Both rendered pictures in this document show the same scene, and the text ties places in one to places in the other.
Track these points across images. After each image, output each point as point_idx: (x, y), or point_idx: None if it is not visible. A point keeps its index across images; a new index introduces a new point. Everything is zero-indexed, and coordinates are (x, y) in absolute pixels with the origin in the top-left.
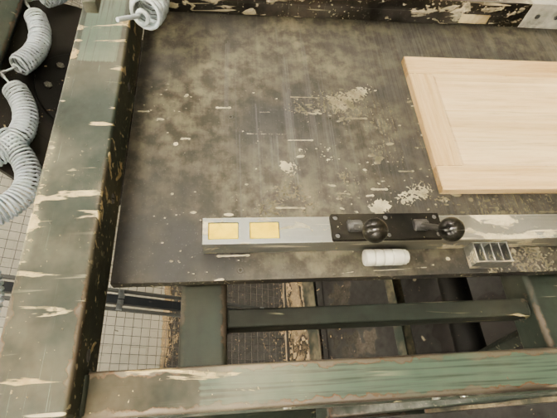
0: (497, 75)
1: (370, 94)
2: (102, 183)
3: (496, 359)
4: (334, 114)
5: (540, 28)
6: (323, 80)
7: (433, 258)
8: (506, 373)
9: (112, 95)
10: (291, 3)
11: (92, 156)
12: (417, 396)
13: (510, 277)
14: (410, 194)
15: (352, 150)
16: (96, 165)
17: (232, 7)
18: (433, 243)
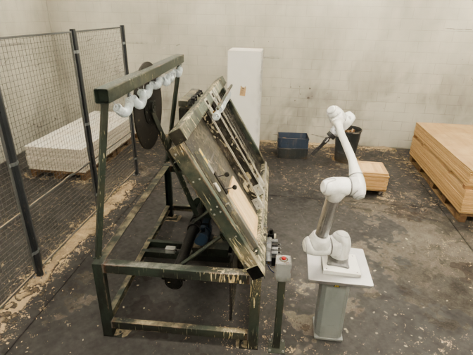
0: (244, 198)
1: (224, 172)
2: (196, 125)
3: (226, 210)
4: (218, 166)
5: (254, 206)
6: (219, 160)
7: (221, 197)
8: (226, 212)
9: (200, 118)
10: (222, 144)
11: (196, 121)
12: (215, 198)
13: None
14: None
15: (218, 173)
16: (196, 122)
17: (213, 132)
18: (224, 194)
